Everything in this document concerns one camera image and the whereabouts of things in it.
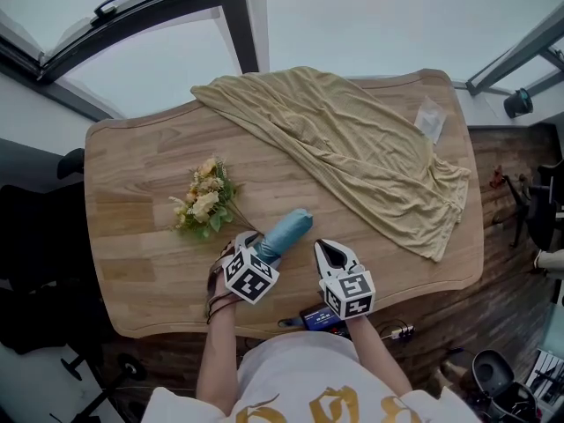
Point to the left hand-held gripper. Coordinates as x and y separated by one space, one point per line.
249 278

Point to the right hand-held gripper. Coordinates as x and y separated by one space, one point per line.
352 293

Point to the blue umbrella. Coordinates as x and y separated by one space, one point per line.
282 236

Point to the person's right forearm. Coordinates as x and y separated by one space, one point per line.
374 355

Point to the person's left forearm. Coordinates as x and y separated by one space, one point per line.
218 359

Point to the small blue-screen device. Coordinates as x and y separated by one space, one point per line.
321 318

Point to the yellow artificial flower bouquet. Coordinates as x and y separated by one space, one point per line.
205 201

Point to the white power strip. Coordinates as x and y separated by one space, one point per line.
402 331

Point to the yellow-green cloth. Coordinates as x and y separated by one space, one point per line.
352 148

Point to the wooden table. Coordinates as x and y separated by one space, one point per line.
145 236

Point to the person's white printed shirt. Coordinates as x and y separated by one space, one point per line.
308 377

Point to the clear plastic bag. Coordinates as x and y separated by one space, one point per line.
431 119

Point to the black wheeled stand base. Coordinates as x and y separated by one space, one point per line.
130 368

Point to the small brown floor object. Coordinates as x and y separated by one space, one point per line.
497 176

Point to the black round bin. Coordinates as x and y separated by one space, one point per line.
498 377

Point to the black office chair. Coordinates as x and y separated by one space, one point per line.
542 210
44 320
39 227

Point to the dark teal-lidded bottle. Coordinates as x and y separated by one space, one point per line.
517 103

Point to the dark window frame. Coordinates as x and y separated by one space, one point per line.
238 20

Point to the grey window frame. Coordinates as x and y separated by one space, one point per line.
511 55

